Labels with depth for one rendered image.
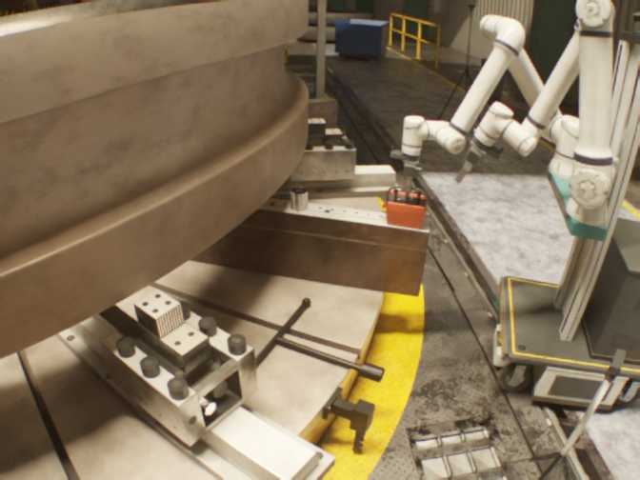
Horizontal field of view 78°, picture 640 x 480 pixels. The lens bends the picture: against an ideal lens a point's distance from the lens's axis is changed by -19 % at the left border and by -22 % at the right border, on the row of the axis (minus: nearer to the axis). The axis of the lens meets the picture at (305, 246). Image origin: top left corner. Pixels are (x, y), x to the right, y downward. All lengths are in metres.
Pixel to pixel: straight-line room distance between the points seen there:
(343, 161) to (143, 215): 2.01
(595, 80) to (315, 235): 1.52
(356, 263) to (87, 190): 1.43
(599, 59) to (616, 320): 1.21
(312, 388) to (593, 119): 1.47
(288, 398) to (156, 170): 1.00
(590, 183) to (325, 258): 1.39
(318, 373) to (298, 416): 0.25
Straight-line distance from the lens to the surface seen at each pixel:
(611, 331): 2.37
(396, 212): 2.27
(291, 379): 2.00
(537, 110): 1.90
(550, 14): 10.87
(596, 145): 1.71
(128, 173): 1.59
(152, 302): 1.59
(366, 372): 2.01
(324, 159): 3.25
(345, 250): 2.40
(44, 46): 1.26
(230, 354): 1.59
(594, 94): 1.68
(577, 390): 2.49
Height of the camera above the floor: 1.77
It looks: 31 degrees down
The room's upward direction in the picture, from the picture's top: 1 degrees clockwise
